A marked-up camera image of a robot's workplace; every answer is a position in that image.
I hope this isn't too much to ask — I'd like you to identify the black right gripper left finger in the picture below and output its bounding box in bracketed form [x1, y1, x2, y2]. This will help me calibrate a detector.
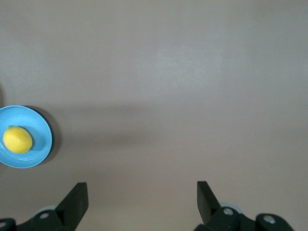
[0, 182, 89, 231]

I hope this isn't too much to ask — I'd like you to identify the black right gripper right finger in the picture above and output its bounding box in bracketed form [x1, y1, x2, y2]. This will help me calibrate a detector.
[193, 180, 295, 231]

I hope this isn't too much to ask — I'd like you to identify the yellow lemon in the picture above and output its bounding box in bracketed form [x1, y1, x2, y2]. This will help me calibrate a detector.
[2, 125, 33, 154]

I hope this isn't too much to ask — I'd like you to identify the blue plate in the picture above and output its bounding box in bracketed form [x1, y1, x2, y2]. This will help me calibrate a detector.
[0, 105, 53, 169]

